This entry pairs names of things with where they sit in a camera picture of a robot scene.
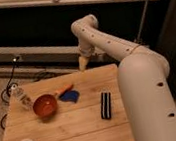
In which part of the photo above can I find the blue cloth piece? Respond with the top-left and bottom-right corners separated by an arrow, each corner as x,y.
60,90 -> 80,103

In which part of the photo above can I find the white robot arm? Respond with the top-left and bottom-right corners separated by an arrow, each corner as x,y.
71,15 -> 176,141

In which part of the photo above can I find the orange bowl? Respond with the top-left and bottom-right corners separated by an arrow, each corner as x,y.
33,94 -> 58,118

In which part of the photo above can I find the metal pole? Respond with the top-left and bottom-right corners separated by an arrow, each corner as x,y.
136,0 -> 150,44

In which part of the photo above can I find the black cable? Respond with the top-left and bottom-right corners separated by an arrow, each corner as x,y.
0,55 -> 33,131

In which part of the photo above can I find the orange pepper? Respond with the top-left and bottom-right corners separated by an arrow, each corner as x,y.
55,84 -> 73,96

